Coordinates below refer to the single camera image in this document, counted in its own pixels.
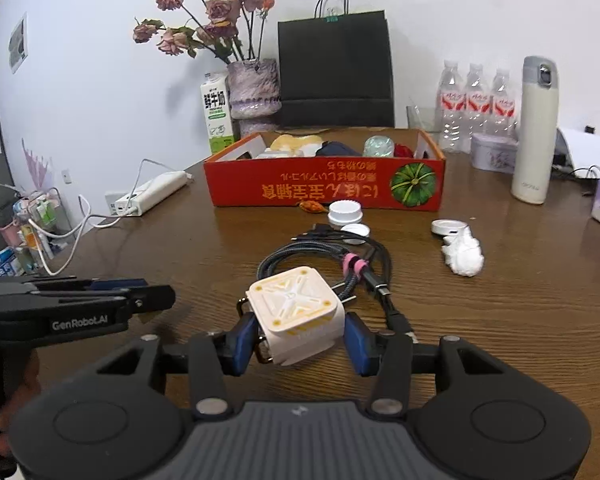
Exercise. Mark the crumpled white tissue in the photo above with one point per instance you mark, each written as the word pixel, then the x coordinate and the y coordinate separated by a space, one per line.
pixel 462 257

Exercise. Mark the red cardboard box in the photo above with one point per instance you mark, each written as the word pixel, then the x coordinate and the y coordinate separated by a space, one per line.
pixel 280 185

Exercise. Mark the white flat disc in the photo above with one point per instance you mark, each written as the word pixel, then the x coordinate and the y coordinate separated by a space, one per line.
pixel 355 231

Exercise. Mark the clear water bottle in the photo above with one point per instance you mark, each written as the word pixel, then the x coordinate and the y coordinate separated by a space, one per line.
pixel 451 105
pixel 504 105
pixel 477 102

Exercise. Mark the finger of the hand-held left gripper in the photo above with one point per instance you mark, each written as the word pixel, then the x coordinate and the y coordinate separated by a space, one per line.
pixel 155 297
pixel 115 285

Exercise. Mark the white yellow plush sheep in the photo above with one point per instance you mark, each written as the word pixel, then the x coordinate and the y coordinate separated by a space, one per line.
pixel 290 142

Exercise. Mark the wall poster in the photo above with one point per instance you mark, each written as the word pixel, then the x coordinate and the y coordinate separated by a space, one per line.
pixel 18 42

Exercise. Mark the red artificial rose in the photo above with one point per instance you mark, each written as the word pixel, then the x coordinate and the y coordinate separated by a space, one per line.
pixel 404 151

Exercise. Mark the teal binder clip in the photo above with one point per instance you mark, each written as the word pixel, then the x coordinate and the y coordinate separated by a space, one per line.
pixel 332 20

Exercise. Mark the white round case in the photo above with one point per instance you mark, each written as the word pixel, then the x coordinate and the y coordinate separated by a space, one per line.
pixel 447 226

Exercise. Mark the white wall outlet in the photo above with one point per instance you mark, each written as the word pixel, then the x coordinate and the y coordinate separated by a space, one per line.
pixel 67 175

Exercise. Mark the white power strip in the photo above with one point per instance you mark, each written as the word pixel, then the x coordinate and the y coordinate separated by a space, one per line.
pixel 150 192

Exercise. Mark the white thermos bottle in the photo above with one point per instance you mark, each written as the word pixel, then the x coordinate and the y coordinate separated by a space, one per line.
pixel 532 150

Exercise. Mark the white green milk carton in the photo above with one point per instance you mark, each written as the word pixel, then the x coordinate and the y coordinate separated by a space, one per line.
pixel 216 115

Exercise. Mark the white yellow charger cube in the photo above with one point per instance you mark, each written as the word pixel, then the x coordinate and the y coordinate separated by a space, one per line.
pixel 290 310

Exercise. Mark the pink wall decoration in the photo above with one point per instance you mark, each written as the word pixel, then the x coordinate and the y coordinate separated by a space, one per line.
pixel 37 165

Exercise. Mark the white ribbed jar lid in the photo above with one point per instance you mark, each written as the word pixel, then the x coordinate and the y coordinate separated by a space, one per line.
pixel 345 210

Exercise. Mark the black paper bag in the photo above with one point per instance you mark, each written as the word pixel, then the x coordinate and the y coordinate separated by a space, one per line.
pixel 335 70

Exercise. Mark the person's left hand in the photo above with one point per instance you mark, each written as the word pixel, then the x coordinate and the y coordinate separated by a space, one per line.
pixel 25 380

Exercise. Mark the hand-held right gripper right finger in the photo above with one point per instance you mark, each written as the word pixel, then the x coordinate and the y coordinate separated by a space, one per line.
pixel 360 346

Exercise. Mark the clear glass cup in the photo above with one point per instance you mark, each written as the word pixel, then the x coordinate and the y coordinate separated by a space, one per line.
pixel 422 117

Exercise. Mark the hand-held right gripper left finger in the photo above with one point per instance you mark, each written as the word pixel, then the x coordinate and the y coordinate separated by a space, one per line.
pixel 242 346

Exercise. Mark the wooden desk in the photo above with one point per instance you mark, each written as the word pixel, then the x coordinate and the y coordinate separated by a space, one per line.
pixel 505 320

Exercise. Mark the navy zipper pouch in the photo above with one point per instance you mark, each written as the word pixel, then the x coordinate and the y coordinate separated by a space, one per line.
pixel 337 149

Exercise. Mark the dried pink flowers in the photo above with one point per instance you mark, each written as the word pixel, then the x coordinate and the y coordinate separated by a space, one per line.
pixel 220 10

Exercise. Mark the grey tin box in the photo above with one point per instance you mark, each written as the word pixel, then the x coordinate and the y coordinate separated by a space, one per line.
pixel 492 155

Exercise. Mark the purple fuzzy vase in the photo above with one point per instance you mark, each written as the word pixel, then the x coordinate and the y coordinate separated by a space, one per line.
pixel 252 90

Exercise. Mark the small orange item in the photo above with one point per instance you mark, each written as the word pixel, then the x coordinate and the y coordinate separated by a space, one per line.
pixel 312 206

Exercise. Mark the iridescent film flower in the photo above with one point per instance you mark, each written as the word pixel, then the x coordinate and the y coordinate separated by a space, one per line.
pixel 377 146

